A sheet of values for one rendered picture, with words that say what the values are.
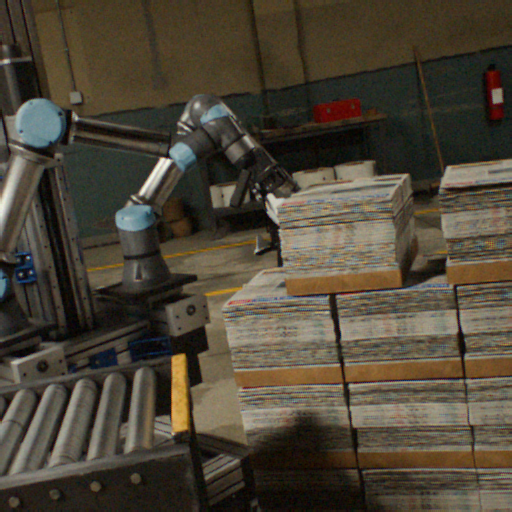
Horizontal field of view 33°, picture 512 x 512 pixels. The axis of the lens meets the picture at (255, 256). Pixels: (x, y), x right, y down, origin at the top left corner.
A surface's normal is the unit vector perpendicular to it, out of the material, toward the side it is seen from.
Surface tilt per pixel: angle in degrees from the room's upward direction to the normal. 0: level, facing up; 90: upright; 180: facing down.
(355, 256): 90
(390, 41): 90
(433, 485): 90
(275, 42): 90
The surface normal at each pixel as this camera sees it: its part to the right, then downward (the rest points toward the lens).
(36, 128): 0.30, 0.03
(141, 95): 0.10, 0.18
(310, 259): -0.29, 0.23
